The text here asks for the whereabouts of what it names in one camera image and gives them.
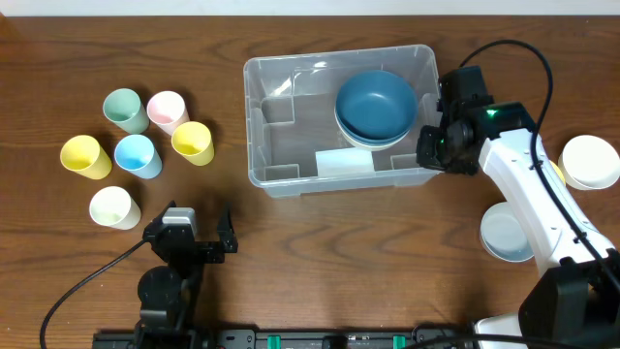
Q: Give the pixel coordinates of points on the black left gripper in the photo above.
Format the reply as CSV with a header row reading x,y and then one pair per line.
x,y
213,255

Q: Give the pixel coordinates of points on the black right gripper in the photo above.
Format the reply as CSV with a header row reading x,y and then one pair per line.
x,y
428,153

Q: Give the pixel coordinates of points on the dark blue bowl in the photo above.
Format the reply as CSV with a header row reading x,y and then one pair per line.
x,y
361,139
377,104

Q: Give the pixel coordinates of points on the yellow bowl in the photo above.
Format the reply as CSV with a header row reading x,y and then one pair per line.
x,y
559,172

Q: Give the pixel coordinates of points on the beige bowl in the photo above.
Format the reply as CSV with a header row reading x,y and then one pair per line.
x,y
369,147

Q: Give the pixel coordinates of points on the white bowl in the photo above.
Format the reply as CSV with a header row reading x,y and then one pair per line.
x,y
589,163

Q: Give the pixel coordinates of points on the clear plastic storage container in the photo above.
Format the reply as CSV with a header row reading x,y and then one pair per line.
x,y
295,145

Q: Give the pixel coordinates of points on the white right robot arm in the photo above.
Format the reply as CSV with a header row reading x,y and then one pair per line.
x,y
576,301

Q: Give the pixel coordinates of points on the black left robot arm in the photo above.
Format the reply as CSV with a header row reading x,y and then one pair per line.
x,y
168,294

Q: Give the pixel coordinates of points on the yellow cup right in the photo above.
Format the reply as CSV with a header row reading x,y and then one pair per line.
x,y
193,140

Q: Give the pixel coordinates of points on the yellow cup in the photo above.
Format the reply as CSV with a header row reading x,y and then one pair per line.
x,y
84,156
193,140

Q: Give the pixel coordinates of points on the cream white cup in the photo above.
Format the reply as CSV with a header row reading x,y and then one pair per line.
x,y
113,207

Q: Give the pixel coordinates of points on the light grey bowl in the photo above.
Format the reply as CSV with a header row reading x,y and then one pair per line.
x,y
502,237

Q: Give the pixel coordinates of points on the light blue cup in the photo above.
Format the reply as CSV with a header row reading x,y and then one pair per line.
x,y
137,155

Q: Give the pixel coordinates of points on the pink cup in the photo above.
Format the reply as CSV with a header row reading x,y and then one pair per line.
x,y
167,109

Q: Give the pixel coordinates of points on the green cup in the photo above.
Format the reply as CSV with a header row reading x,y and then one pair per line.
x,y
123,107

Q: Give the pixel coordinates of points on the yellow cup left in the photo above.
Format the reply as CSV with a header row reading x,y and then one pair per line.
x,y
84,156

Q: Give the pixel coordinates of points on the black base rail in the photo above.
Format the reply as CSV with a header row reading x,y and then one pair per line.
x,y
249,339

